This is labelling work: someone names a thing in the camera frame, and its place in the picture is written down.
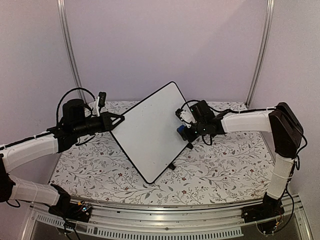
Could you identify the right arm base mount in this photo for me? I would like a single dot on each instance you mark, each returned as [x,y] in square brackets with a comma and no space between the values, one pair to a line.
[270,212]

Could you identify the floral patterned table mat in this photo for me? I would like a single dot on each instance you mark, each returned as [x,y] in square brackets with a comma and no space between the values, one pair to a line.
[236,167]

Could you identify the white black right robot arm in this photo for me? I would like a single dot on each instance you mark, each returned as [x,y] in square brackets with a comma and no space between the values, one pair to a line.
[287,134]

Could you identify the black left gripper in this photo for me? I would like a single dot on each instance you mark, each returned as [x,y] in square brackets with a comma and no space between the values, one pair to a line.
[107,122]

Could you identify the black whiteboard stand foot right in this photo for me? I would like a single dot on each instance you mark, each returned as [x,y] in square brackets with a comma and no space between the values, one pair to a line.
[189,146]

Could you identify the black whiteboard stand foot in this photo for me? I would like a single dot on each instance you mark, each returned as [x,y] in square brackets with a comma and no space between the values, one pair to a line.
[189,146]
[171,166]

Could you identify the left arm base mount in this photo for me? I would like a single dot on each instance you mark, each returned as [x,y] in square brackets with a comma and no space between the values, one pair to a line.
[64,208]

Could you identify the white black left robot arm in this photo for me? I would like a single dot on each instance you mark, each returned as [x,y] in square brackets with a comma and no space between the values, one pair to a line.
[78,120]

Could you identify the blue whiteboard eraser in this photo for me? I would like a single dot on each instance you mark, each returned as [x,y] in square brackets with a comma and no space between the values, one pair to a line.
[180,129]

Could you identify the white whiteboard black frame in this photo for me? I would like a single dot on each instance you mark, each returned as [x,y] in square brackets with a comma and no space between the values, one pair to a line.
[148,135]

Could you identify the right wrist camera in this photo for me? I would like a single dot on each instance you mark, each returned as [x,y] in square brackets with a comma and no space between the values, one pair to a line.
[195,111]

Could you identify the aluminium corner post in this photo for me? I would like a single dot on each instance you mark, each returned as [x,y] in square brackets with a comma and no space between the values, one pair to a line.
[61,7]
[261,51]

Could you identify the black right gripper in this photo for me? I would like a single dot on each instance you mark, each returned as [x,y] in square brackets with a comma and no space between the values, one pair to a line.
[188,136]

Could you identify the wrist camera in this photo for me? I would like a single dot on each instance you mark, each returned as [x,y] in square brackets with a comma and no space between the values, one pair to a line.
[195,111]
[99,103]

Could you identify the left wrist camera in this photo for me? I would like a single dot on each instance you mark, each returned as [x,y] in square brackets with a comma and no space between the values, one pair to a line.
[99,103]

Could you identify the black whiteboard stand foot left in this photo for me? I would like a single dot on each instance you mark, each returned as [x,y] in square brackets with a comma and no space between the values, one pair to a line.
[171,166]

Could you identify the right aluminium corner post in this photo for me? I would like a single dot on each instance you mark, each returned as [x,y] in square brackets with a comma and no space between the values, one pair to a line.
[261,51]

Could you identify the left aluminium corner post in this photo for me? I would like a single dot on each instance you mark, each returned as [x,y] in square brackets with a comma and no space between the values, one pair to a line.
[61,7]

